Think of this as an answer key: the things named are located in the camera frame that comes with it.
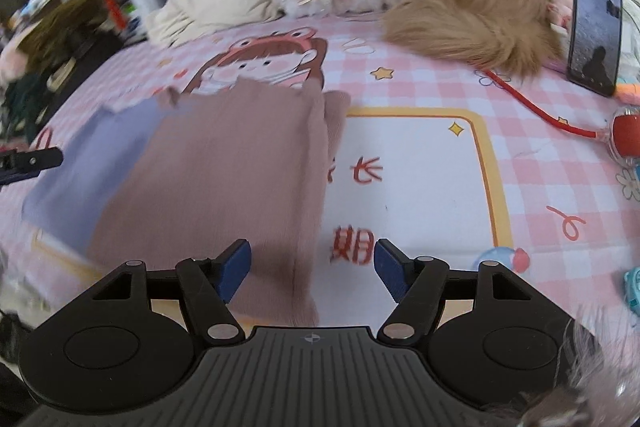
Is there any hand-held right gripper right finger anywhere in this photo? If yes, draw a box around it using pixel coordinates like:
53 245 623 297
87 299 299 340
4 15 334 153
374 238 531 346

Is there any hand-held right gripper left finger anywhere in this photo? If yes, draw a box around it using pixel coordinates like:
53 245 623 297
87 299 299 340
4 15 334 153
92 238 252 347

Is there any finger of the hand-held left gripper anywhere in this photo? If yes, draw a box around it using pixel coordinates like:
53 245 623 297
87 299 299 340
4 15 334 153
0 147 65 188

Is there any purple and mauve sweater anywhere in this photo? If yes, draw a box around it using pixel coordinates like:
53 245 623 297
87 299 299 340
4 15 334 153
21 87 351 328

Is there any dark green cloth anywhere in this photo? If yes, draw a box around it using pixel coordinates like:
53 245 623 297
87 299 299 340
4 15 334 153
0 72 51 142

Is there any pink checked desk mat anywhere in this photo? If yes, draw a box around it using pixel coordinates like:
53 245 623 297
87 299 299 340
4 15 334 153
0 9 640 427

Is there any black flat case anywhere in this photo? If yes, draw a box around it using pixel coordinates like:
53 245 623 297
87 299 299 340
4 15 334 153
30 27 131 122

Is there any olive green cloth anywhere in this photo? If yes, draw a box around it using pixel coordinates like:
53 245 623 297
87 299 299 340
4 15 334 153
20 0 108 68

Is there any red tassel ornament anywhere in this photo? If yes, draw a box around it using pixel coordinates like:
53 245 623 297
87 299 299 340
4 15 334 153
102 0 123 32

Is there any grey fluffy fur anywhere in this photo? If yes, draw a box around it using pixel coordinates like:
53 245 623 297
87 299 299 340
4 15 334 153
520 302 640 427

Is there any small teal toy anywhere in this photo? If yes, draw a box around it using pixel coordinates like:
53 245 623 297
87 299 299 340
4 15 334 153
622 267 640 308

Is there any red ball with clear shell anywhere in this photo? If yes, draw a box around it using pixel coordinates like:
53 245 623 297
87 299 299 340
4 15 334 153
602 104 640 165

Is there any black smartphone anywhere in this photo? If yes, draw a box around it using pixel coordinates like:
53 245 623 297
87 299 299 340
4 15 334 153
566 0 623 98

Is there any small pink pig plush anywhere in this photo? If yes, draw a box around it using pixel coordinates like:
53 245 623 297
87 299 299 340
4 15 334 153
547 0 576 30

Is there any cream strap wristwatch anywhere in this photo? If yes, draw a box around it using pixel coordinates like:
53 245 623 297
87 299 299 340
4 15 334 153
45 62 76 90

